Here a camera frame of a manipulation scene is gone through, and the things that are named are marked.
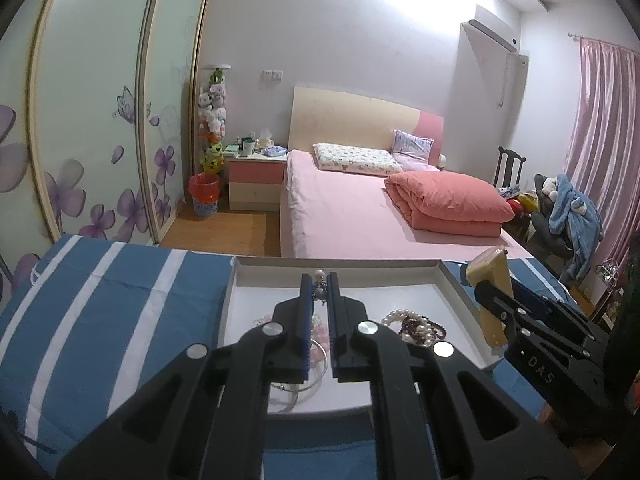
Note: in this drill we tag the dark wooden chair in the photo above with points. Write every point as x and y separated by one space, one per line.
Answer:
507 170

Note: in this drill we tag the curtain rod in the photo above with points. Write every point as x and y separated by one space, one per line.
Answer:
605 43

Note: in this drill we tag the white wall socket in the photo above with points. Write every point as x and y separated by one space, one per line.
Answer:
273 75

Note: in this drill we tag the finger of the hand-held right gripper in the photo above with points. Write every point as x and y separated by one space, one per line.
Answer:
505 310
540 300

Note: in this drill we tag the pearl earring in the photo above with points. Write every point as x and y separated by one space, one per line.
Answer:
319 276

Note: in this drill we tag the bed with pink sheet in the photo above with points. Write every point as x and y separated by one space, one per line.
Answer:
340 210

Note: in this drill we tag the red trash bin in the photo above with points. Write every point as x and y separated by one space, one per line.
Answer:
204 195

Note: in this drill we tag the lavender pillow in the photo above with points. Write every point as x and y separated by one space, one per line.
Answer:
412 147

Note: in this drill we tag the beige pink headboard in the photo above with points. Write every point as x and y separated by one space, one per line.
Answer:
350 115

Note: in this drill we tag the floral sliding door wardrobe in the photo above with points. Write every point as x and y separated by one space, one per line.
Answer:
85 110

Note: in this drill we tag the white air conditioner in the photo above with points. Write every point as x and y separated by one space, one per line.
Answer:
492 27

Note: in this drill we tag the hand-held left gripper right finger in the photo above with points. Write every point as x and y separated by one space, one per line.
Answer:
334 332

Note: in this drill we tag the pink beige nightstand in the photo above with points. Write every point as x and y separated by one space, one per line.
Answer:
255 185

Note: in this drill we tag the grey jewelry tray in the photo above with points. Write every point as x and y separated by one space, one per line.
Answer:
385 295

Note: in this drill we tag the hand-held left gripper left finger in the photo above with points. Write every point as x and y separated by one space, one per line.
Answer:
302 332

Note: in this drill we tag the silver bangle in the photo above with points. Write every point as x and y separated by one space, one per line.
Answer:
320 375

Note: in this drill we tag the tissue box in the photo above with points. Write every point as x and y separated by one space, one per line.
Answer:
264 140

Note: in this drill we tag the dark padded chair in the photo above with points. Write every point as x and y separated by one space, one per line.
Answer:
542 220

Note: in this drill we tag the folded pink quilt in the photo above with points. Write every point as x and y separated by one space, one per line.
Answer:
450 202

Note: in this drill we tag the pink curtain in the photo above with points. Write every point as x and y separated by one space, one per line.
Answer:
605 150

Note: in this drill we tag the blue fleece garment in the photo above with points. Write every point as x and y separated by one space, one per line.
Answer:
577 215

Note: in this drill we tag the column of plush toys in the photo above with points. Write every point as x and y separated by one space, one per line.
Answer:
214 120

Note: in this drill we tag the yellow wrist watch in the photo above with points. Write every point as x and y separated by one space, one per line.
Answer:
492 265

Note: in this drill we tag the white floral pillow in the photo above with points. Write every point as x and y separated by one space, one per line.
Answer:
355 157

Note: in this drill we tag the blue white striped blanket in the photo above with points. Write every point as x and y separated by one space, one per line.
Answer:
110 300

